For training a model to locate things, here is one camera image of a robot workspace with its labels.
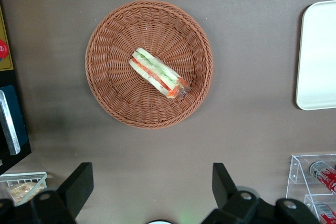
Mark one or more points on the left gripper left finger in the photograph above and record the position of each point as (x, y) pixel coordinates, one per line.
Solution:
(78, 184)

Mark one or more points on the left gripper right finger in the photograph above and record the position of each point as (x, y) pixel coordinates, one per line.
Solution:
(223, 187)

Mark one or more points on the triangle sandwich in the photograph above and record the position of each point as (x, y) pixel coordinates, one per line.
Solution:
(155, 72)

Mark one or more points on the round brown wicker basket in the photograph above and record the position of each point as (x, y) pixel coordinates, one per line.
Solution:
(118, 51)

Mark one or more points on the cream plastic tray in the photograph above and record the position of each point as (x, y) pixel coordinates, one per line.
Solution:
(317, 56)

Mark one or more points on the clear bagged rice cracker pack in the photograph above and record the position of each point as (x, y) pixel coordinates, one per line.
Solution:
(23, 191)

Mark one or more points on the clear acrylic bottle rack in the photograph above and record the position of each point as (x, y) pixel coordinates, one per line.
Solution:
(295, 171)

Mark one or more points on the black control box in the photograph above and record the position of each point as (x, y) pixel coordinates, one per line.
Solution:
(22, 134)

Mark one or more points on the red cola aluminium bottle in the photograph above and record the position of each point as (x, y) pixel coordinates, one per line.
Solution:
(326, 213)
(325, 178)

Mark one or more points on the red emergency stop button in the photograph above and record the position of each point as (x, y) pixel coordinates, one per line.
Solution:
(3, 48)

